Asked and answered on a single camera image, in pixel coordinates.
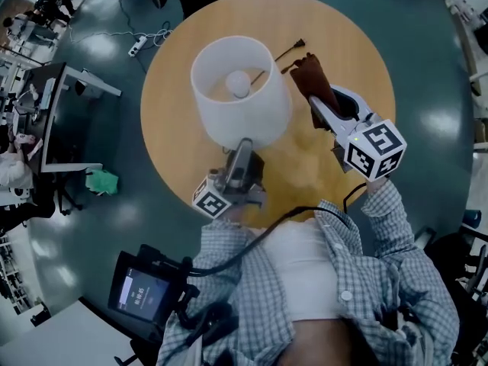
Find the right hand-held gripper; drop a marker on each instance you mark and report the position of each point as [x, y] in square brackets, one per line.
[375, 149]

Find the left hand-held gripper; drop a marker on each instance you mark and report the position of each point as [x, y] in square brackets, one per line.
[209, 200]

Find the dark red cloth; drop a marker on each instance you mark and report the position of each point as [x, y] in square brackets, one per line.
[310, 76]

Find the person's right forearm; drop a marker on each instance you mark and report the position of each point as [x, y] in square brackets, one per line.
[389, 212]

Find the person's left forearm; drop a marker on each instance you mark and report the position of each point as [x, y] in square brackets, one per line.
[225, 235]

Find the person's white undershirt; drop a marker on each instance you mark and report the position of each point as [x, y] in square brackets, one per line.
[301, 265]

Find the person's plaid shirt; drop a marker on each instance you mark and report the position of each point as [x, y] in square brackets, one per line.
[259, 292]

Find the green plastic bag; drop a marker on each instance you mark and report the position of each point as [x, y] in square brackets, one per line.
[101, 181]

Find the white power strip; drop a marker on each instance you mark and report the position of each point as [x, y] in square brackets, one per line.
[137, 46]

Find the black waist-mounted controller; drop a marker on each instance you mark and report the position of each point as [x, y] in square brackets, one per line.
[213, 318]

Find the black screen device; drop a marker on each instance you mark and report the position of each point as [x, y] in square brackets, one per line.
[141, 294]

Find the black office chair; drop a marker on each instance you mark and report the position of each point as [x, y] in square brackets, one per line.
[38, 204]
[457, 250]

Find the person's dark trousers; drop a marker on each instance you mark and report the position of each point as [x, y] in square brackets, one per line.
[328, 345]

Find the white storage shelf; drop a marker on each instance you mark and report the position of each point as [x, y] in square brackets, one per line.
[15, 280]

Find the plain white table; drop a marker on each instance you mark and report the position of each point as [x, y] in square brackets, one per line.
[57, 338]

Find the black top desk white frame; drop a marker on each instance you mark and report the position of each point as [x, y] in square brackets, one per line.
[63, 128]

